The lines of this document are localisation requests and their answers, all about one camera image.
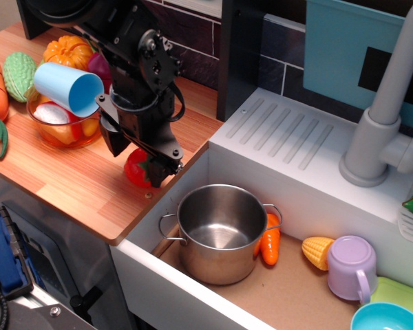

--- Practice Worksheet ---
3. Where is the white slotted spatula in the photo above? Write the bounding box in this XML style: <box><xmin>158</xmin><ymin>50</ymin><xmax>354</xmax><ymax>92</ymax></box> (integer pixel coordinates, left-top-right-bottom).
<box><xmin>398</xmin><ymin>206</ymin><xmax>413</xmax><ymax>243</ymax></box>

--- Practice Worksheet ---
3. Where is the teal plastic bowl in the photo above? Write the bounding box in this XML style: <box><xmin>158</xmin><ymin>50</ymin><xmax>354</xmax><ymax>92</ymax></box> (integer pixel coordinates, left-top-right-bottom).
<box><xmin>350</xmin><ymin>302</ymin><xmax>413</xmax><ymax>330</ymax></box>

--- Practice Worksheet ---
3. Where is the purple plastic mug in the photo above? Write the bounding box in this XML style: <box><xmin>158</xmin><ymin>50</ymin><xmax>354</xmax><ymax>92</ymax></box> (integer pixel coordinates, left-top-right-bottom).
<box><xmin>328</xmin><ymin>235</ymin><xmax>378</xmax><ymax>305</ymax></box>

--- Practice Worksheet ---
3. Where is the light blue plastic cup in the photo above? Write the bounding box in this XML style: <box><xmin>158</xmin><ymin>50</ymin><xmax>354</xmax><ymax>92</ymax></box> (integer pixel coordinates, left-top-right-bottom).
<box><xmin>34</xmin><ymin>63</ymin><xmax>104</xmax><ymax>118</ymax></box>

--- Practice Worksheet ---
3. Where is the blue clamp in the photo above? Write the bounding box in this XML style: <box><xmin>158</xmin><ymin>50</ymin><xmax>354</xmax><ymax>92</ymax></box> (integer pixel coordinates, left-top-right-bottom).
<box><xmin>0</xmin><ymin>206</ymin><xmax>45</xmax><ymax>300</ymax></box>

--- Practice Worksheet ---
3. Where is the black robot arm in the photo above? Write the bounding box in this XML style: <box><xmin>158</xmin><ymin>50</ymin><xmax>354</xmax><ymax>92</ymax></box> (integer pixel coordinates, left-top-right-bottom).
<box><xmin>23</xmin><ymin>1</ymin><xmax>185</xmax><ymax>188</ymax></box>

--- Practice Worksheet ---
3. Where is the green toy bitter gourd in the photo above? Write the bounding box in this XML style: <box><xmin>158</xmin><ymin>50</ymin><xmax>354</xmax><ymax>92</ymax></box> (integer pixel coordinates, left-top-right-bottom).
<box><xmin>3</xmin><ymin>52</ymin><xmax>37</xmax><ymax>103</ymax></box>

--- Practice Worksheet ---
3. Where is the red toy strawberry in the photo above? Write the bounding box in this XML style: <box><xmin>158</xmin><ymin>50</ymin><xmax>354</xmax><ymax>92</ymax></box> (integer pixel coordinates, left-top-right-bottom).
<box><xmin>124</xmin><ymin>148</ymin><xmax>151</xmax><ymax>188</ymax></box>

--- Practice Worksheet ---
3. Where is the yellow toy corn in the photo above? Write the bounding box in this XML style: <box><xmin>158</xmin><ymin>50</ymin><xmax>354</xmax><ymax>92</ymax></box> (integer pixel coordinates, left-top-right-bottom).
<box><xmin>301</xmin><ymin>236</ymin><xmax>335</xmax><ymax>271</ymax></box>

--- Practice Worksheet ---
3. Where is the purple toy beet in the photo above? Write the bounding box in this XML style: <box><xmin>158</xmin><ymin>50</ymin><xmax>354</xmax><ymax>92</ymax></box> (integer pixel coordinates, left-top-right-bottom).
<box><xmin>87</xmin><ymin>52</ymin><xmax>112</xmax><ymax>94</ymax></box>

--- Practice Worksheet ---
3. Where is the orange transparent bowl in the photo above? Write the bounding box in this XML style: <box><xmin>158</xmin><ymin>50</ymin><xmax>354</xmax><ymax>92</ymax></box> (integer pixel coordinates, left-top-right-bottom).
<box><xmin>27</xmin><ymin>92</ymin><xmax>100</xmax><ymax>148</ymax></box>

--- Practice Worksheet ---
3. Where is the teal box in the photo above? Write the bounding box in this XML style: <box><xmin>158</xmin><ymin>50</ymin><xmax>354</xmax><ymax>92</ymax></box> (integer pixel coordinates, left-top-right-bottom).
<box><xmin>304</xmin><ymin>1</ymin><xmax>405</xmax><ymax>109</ymax></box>

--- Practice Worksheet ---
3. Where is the orange toy pumpkin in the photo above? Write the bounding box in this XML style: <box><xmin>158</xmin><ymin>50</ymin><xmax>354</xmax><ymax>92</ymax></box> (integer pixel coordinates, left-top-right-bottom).
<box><xmin>43</xmin><ymin>36</ymin><xmax>94</xmax><ymax>71</ymax></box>

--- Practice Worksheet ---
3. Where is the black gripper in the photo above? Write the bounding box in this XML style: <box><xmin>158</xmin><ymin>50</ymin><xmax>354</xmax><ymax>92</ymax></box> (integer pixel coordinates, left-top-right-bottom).
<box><xmin>96</xmin><ymin>89</ymin><xmax>183</xmax><ymax>188</ymax></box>

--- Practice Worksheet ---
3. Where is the grey toy faucet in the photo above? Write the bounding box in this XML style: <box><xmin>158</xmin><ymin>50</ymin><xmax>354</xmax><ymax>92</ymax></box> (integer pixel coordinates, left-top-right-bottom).
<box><xmin>339</xmin><ymin>6</ymin><xmax>413</xmax><ymax>187</ymax></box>

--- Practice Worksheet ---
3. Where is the green plastic plate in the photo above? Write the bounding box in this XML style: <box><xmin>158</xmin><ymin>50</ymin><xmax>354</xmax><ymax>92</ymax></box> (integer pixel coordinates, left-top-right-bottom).
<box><xmin>370</xmin><ymin>276</ymin><xmax>413</xmax><ymax>313</ymax></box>

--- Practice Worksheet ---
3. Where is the white toy sink unit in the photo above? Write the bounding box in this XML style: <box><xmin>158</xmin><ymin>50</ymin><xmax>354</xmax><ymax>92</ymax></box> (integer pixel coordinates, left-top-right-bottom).
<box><xmin>112</xmin><ymin>89</ymin><xmax>413</xmax><ymax>329</ymax></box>

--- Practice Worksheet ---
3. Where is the stainless steel pot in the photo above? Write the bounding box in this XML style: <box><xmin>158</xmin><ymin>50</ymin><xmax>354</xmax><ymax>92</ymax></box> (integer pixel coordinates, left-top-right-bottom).
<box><xmin>173</xmin><ymin>184</ymin><xmax>281</xmax><ymax>285</ymax></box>

